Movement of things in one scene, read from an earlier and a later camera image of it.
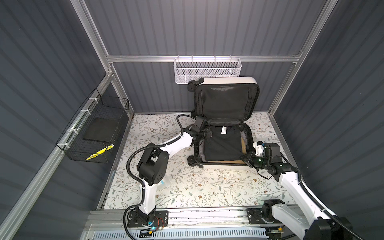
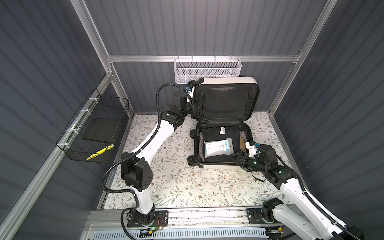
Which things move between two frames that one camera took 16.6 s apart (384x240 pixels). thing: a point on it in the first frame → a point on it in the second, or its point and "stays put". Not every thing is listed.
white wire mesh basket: (186, 69) stays put
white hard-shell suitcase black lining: (226, 107) stays put
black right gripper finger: (250, 161) → (241, 158)
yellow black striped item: (100, 152) stays put
